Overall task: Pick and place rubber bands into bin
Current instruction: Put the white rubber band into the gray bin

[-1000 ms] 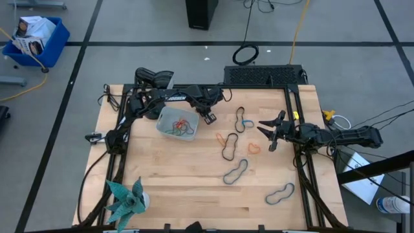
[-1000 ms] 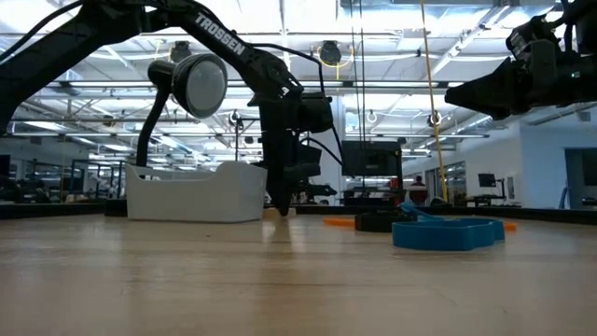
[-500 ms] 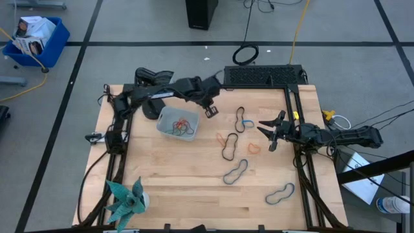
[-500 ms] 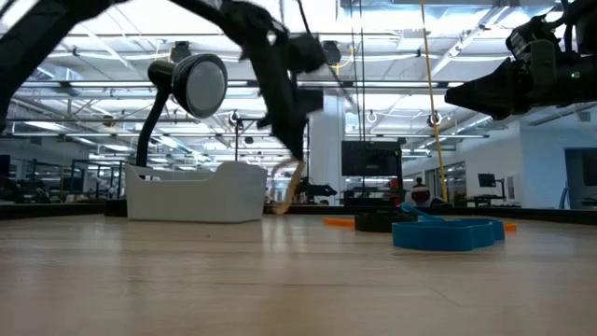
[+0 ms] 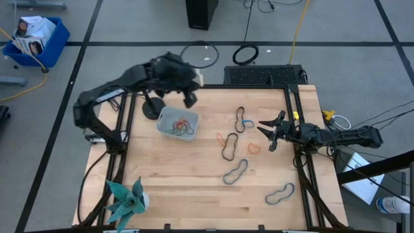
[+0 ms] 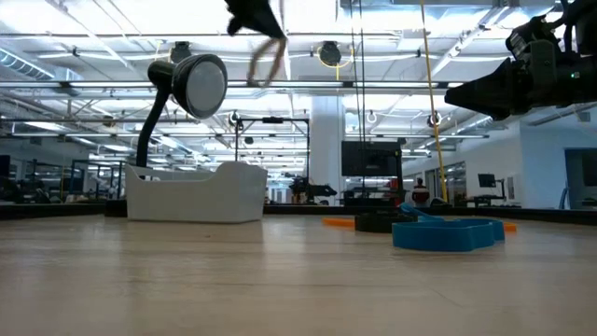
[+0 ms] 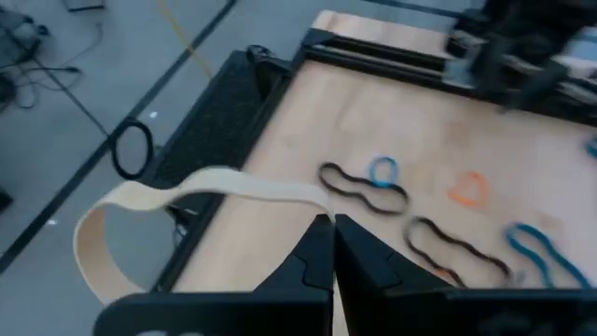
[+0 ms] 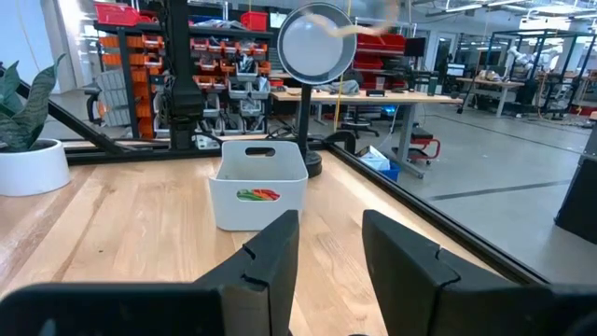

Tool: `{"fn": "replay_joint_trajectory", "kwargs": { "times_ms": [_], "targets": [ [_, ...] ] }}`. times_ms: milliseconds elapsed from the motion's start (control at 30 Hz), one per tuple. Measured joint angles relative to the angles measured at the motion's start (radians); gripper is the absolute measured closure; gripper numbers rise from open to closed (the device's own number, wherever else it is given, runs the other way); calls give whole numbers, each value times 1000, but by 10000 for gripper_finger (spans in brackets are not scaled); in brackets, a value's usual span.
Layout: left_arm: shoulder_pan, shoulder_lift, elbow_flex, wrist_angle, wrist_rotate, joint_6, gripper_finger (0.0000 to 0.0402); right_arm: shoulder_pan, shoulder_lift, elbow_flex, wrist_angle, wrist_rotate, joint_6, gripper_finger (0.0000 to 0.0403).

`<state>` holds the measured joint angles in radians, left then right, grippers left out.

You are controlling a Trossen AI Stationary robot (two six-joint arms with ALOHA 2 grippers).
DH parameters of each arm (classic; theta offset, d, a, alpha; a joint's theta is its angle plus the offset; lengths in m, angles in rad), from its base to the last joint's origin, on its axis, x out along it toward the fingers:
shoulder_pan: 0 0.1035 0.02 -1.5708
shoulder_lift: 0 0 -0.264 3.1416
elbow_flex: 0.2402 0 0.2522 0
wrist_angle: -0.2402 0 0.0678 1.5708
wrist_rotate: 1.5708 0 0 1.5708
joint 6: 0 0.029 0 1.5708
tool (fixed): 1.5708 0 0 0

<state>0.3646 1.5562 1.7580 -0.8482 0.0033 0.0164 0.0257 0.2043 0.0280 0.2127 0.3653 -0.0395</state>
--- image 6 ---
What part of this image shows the yellow hanging cable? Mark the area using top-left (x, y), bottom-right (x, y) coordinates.
top-left (419, 0), bottom-right (449, 203)

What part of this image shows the black metal rack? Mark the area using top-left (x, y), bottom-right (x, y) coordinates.
top-left (69, 160), bottom-right (127, 204)

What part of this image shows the black ceiling cord reel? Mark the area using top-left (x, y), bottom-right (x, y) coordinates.
top-left (169, 40), bottom-right (192, 64)
top-left (318, 40), bottom-right (343, 67)

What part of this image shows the black aluminium table frame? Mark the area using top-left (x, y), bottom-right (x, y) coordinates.
top-left (0, 201), bottom-right (597, 225)

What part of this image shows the white plastic bin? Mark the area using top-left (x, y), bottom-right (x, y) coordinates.
top-left (124, 161), bottom-right (270, 224)

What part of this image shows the black rubber band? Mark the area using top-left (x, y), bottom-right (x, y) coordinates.
top-left (354, 212), bottom-right (419, 234)

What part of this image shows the small black monitor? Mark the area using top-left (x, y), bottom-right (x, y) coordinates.
top-left (478, 173), bottom-right (507, 203)

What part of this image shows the person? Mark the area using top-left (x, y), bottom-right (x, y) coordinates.
top-left (412, 176), bottom-right (431, 208)

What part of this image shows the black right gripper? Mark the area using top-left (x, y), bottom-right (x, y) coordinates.
top-left (444, 0), bottom-right (597, 122)

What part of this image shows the black metal frame rig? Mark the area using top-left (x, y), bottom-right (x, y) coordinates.
top-left (235, 117), bottom-right (312, 206)

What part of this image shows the black gooseneck desk lamp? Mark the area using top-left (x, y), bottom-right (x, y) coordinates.
top-left (103, 53), bottom-right (229, 218)

